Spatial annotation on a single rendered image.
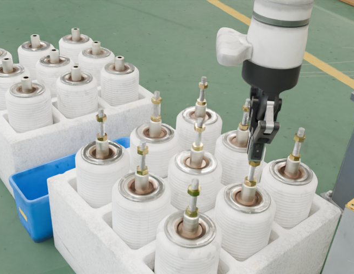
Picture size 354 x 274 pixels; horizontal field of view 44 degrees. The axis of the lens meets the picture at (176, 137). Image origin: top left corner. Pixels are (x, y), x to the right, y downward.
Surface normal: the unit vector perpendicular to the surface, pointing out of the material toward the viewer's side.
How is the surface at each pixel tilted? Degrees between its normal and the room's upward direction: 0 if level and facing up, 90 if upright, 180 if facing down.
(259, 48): 90
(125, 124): 90
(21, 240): 0
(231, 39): 6
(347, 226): 90
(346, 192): 90
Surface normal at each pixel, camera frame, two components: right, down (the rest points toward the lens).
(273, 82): -0.09, 0.53
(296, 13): 0.26, 0.53
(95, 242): -0.76, 0.30
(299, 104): 0.07, -0.84
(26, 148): 0.61, 0.46
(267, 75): -0.32, 0.49
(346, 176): -0.91, 0.16
